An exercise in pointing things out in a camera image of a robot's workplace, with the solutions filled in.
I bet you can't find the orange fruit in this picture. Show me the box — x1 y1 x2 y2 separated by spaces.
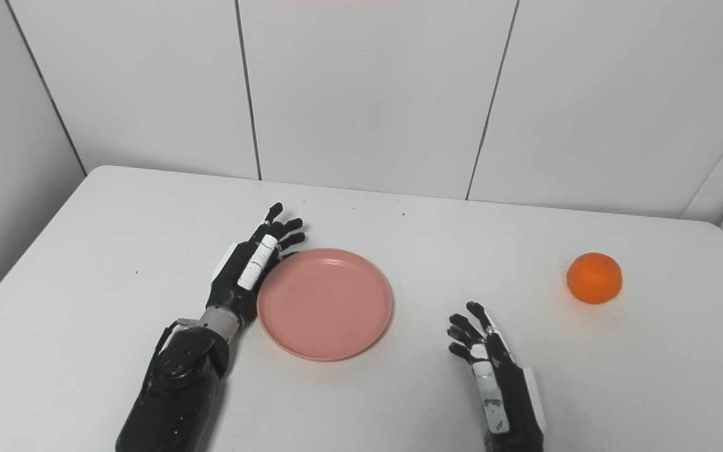
566 252 623 305

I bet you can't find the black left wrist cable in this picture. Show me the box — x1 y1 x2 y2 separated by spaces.
148 318 200 377

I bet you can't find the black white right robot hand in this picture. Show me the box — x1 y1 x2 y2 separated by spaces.
447 301 547 452

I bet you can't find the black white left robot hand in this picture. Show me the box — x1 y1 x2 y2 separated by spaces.
206 202 307 324

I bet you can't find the pink round plate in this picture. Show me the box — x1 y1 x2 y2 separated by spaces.
257 248 394 362

